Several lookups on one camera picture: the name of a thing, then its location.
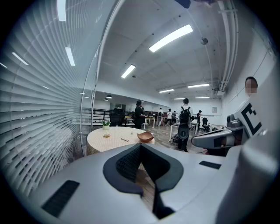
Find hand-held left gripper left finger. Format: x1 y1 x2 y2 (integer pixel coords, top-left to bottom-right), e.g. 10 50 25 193
28 143 158 224

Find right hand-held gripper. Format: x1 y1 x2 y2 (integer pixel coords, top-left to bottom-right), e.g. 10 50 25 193
192 65 280 154

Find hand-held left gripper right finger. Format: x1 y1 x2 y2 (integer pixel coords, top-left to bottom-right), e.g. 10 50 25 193
141 143 228 224

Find brown wooden bowl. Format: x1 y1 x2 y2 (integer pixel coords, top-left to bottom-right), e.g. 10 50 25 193
136 131 155 142

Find white table with dark top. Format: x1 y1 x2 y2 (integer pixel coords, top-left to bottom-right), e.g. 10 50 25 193
169 122 200 143

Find round table with cloth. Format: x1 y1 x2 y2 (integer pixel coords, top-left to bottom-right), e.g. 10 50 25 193
86 126 155 156

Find small white table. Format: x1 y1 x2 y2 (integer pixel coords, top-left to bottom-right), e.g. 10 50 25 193
143 117 156 130

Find black metal railing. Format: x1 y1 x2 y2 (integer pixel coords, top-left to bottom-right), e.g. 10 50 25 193
93 108 135 127

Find white ceiling pipes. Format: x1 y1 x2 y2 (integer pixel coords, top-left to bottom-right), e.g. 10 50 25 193
217 0 239 91

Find grey window blinds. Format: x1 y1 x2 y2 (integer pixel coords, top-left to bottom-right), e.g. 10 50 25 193
0 0 123 197

